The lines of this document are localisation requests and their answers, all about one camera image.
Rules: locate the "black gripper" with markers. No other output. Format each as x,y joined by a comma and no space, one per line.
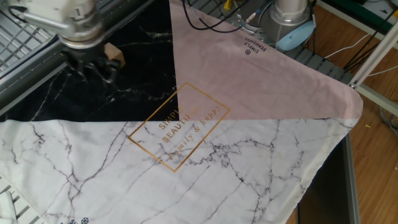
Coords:
84,57

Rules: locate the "small wooden block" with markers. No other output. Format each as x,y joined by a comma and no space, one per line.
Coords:
115,53

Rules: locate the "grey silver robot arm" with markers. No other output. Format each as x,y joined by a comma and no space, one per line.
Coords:
289,18

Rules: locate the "white wrist adapter box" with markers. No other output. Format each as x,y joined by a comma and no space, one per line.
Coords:
62,15

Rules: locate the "yellow connector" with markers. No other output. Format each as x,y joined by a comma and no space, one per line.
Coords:
228,4

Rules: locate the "marble print cloth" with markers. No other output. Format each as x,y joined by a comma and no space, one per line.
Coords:
217,171

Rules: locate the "white tissue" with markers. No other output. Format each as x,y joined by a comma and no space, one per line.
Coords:
6,208

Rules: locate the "aluminium frame post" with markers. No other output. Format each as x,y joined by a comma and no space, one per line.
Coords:
373,56

